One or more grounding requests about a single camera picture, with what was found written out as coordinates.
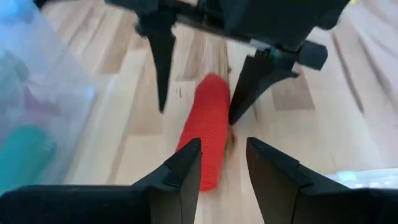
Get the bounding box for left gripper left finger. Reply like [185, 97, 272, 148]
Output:
[0, 138, 202, 224]

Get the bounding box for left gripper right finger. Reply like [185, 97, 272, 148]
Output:
[247, 137, 398, 224]

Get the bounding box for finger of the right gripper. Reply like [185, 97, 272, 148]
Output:
[146, 30, 177, 113]
[228, 51, 299, 126]

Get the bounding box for red elastic bandage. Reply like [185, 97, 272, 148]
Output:
[175, 73, 231, 192]

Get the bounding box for green bandage roll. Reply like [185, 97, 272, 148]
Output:
[0, 124, 59, 194]

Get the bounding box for clear plastic lidded container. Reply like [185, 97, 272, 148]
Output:
[0, 0, 98, 194]

